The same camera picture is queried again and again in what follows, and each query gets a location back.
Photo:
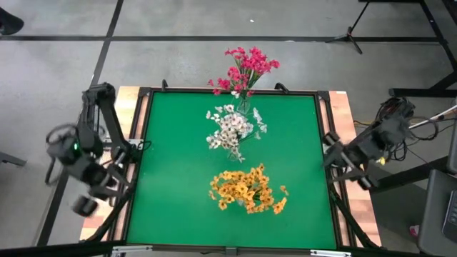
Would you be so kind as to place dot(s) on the grey chair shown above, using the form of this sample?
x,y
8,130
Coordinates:
x,y
432,214

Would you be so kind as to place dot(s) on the black diagonal frame strut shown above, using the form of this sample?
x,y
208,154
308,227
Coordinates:
x,y
113,212
358,228

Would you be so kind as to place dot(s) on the silver pole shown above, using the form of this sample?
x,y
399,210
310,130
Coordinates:
x,y
435,117

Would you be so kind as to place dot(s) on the person's shoe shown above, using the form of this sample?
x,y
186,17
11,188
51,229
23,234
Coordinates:
x,y
9,23

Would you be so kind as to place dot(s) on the black crossbeam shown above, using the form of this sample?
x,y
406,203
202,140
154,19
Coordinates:
x,y
53,250

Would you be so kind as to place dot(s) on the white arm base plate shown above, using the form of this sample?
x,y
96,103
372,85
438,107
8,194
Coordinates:
x,y
137,142

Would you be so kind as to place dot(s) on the round clear glass vase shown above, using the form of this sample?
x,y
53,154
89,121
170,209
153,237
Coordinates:
x,y
235,155

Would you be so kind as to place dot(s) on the black clamp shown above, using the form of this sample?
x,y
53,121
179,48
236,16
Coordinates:
x,y
282,87
164,85

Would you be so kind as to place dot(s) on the small yellow tag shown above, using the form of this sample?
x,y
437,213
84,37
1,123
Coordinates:
x,y
381,160

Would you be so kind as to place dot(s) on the black desk leg frame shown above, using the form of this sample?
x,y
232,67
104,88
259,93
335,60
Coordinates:
x,y
421,92

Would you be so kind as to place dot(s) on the red artificial flower bunch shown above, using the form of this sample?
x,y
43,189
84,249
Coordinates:
x,y
262,62
234,73
224,84

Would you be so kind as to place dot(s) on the black tripod stand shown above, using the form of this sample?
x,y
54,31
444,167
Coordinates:
x,y
349,35

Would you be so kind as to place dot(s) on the green table mat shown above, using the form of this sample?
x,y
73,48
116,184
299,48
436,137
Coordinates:
x,y
171,118

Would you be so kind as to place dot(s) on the black table frame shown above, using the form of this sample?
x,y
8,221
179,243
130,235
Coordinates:
x,y
196,90

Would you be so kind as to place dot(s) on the silver aluminium bracket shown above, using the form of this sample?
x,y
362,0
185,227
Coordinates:
x,y
330,253
132,250

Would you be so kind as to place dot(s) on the narrow clear glass vase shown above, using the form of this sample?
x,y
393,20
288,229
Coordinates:
x,y
244,105

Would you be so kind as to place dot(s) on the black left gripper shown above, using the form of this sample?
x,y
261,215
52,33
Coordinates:
x,y
96,178

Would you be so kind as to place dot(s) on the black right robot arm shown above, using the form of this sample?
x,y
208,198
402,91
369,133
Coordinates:
x,y
389,132

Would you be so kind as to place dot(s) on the black floor beam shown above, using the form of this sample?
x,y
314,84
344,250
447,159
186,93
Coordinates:
x,y
403,176

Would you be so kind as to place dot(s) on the small pink object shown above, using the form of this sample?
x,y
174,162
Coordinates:
x,y
414,231

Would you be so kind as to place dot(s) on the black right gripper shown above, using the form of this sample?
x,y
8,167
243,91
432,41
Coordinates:
x,y
351,162

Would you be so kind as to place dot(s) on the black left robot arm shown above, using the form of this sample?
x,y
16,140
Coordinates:
x,y
108,114

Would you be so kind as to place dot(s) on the dark laptop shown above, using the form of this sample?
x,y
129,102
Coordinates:
x,y
451,214

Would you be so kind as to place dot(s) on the grey chair base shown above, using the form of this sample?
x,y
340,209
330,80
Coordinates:
x,y
12,159

